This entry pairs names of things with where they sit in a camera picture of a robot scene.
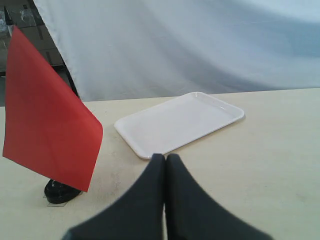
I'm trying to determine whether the white backdrop cloth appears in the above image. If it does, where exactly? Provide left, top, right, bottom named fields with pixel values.
left=35, top=0, right=320, bottom=101

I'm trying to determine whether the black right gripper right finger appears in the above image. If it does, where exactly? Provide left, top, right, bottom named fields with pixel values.
left=164, top=153, right=272, bottom=240

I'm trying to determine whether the red flag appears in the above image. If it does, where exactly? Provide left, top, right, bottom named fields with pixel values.
left=2, top=6, right=104, bottom=193

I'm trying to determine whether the black round flag base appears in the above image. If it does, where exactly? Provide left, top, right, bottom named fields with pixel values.
left=44, top=179, right=82, bottom=204

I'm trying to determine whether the white plastic tray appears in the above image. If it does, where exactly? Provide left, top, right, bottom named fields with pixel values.
left=114, top=92, right=245, bottom=159

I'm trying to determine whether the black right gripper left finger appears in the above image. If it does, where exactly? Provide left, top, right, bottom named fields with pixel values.
left=63, top=153, right=165, bottom=240

